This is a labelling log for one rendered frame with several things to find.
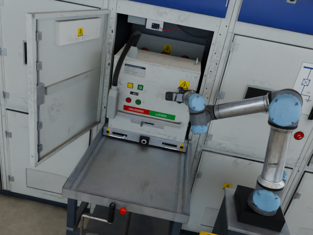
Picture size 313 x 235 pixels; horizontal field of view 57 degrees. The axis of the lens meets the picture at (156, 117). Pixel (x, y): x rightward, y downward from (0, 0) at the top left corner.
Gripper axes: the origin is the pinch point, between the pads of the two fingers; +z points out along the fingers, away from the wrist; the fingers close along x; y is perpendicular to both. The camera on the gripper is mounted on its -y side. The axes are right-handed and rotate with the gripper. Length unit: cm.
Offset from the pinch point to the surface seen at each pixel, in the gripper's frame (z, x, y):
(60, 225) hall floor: 47, -114, -63
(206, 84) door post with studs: 11.0, 6.0, 21.2
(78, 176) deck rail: -18, -46, -49
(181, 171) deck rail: -9.6, -43.4, 7.3
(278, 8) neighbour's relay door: -11, 52, 47
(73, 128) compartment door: 15, -30, -56
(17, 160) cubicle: 63, -70, -99
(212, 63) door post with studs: 7.4, 19.0, 21.9
